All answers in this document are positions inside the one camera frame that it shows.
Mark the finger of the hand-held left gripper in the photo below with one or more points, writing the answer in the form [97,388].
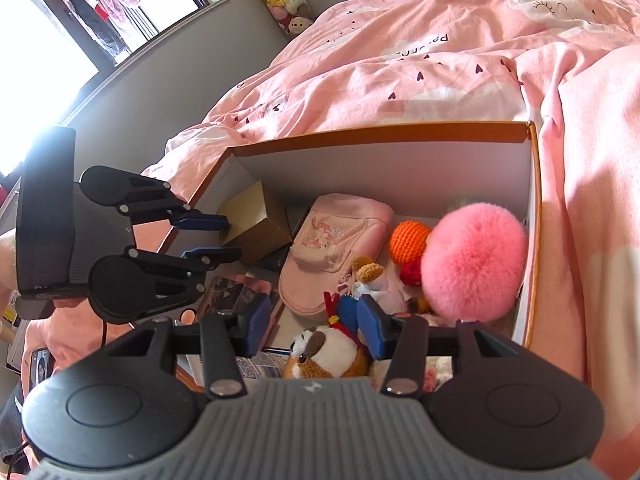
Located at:
[220,255]
[205,221]

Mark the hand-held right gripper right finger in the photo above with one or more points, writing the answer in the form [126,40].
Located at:
[372,332]

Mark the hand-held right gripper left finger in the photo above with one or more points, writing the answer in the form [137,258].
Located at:
[256,322]

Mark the small gold box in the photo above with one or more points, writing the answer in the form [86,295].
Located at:
[250,215]

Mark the brown bear plush blue outfit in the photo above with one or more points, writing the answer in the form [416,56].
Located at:
[325,355]

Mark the red crochet fruit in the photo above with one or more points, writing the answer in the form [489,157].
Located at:
[412,274]

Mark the white crochet doll pink flowers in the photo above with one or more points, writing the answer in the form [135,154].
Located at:
[437,375]

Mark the orange crochet fruit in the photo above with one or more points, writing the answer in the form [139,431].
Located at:
[407,242]

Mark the pink fabric pouch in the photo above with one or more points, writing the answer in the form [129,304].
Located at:
[325,240]

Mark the pink fluffy pompom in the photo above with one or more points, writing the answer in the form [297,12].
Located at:
[475,260]

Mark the orange cardboard box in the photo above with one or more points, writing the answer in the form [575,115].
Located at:
[375,165]

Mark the person's left hand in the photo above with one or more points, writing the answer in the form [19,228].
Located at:
[7,260]

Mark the person's pink shirt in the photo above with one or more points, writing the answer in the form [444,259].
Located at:
[65,340]

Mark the smartphone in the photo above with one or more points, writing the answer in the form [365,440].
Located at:
[41,367]

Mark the window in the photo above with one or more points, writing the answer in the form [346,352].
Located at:
[30,35]

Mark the dark hanging garment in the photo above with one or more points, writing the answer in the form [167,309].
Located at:
[85,15]

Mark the pink printed blanket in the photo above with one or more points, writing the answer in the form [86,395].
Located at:
[450,60]

